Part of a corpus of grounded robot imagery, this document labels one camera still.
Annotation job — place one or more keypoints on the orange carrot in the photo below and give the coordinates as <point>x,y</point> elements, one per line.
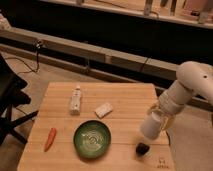
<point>50,139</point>

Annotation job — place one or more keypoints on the white rectangular block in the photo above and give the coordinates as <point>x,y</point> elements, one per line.
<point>103,110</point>

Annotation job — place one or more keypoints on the black office chair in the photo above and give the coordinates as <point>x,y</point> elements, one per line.
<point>11,95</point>

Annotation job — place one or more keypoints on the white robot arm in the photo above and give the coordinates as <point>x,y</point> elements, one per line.
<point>192,78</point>

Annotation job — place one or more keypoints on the black eraser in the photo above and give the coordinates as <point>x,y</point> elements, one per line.
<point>142,149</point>

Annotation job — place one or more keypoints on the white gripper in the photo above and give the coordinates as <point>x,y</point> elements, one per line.
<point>172,101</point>

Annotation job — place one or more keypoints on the green ceramic bowl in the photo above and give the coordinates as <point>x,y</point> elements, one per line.
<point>92,139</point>

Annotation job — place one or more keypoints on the white glue bottle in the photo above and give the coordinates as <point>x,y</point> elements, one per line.
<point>75,103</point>

